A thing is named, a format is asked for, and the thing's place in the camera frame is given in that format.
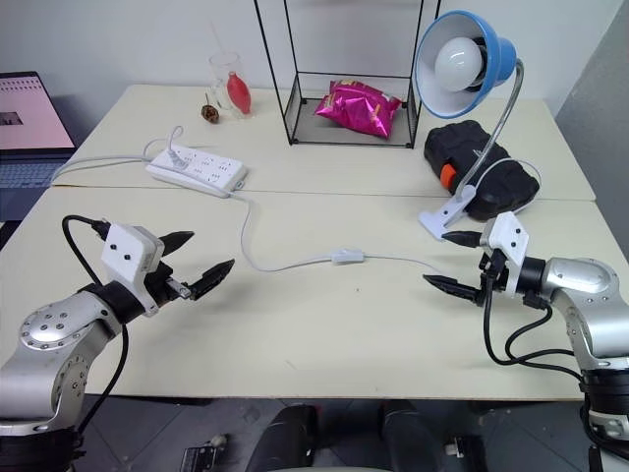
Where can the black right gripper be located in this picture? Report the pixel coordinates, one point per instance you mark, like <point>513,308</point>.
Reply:
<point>493,277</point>

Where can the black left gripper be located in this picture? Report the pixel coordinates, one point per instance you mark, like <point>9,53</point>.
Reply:
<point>158,284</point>

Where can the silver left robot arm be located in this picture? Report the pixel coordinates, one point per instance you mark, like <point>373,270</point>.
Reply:
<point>49,334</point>

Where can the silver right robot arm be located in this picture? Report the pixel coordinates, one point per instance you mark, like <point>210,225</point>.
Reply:
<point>585,280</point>

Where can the blue clamp desk lamp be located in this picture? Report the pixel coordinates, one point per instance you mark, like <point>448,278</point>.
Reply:
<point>501,54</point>

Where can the white power strip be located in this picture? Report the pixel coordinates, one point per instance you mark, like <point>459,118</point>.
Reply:
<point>206,169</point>

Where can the black tool case orange latch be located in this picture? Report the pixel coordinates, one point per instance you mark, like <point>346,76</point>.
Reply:
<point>457,142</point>

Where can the brown pine cone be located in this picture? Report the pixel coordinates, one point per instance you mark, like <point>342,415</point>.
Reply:
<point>210,114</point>

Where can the red bulb-shaped object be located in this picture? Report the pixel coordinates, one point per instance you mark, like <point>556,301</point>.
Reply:
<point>239,93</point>

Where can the pink snack bag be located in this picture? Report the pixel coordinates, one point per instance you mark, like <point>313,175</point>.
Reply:
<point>359,110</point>

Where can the small white block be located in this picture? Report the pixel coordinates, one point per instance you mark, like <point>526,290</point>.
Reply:
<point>454,447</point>

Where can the clear drinking glass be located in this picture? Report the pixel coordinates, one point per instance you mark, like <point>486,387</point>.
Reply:
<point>221,69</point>

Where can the black labelled plate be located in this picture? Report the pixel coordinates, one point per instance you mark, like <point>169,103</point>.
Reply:
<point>199,459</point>

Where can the white light bulb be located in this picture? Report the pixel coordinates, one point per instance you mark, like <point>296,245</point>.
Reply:
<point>457,61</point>

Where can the open laptop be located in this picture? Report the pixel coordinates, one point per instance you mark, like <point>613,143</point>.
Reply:
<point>29,113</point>

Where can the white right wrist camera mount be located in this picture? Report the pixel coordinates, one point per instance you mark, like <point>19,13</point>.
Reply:
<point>511,236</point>

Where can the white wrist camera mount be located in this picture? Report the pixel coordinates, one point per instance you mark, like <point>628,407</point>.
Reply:
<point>511,236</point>
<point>125,251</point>

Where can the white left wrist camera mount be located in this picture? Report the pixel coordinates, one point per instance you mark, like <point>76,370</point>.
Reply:
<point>125,251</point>

